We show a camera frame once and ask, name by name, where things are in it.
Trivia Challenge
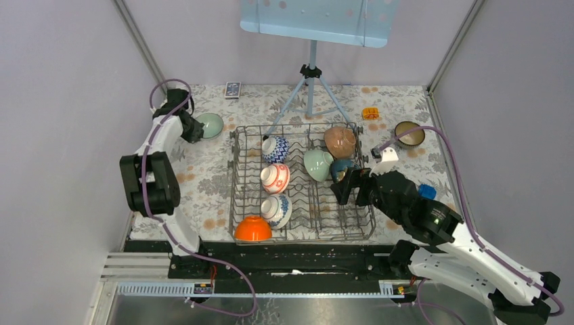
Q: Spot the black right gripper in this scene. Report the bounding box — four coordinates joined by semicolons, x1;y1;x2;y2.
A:
329;164;404;224

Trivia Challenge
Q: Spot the dark teal gold bowl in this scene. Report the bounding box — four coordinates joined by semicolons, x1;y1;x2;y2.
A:
330;159;359;183

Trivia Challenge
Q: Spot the light green bowl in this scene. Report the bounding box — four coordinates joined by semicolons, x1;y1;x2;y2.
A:
303;149;334;181

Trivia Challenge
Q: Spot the pale green checkered bowl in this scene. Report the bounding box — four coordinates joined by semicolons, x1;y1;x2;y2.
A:
196;112;224;139

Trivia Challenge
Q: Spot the dark brown patterned bowl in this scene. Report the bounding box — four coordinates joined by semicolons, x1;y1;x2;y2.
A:
394;121;426;149

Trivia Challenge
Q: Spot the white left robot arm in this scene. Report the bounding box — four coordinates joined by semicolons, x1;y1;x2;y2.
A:
119;89;210;278

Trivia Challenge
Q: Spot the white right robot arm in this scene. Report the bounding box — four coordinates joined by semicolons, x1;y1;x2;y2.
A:
330;168;560;324

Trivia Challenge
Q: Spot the pink speckled bowl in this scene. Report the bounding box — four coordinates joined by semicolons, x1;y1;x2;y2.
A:
324;127;357;159

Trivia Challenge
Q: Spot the playing card box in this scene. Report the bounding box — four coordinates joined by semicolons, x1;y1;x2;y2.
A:
224;81;242;100

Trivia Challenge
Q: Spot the small yellow orange toy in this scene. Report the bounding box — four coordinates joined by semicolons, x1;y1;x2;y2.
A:
361;107;380;121

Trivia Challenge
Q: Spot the blue plastic toy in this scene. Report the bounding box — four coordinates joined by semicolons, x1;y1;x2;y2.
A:
418;184;437;200

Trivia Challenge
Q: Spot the white red patterned bowl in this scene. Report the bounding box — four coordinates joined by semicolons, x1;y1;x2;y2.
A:
260;163;290;194

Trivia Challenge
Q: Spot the white blue floral bowl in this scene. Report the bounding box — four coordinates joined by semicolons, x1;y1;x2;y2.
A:
260;194;293;230

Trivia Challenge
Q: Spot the blue white zigzag bowl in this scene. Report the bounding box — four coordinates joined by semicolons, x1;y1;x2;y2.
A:
261;136;290;164

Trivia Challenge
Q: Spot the light blue tripod stand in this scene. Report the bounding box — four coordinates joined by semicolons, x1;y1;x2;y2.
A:
263;40;351;140

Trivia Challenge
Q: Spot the orange bowl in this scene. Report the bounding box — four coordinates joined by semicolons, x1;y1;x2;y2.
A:
234;215;272;242

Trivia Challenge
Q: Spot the light blue board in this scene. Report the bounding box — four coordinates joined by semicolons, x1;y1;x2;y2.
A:
240;0;400;48

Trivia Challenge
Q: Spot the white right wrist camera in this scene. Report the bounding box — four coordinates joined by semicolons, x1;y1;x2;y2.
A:
370;147;399;175

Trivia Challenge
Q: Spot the grey wire dish rack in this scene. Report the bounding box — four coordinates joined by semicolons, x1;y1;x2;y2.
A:
228;123;376;244

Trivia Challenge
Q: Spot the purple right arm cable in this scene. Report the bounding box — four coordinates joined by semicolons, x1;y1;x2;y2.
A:
371;125;566;325

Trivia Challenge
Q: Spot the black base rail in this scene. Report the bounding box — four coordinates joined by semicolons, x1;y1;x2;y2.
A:
124;240;413;295

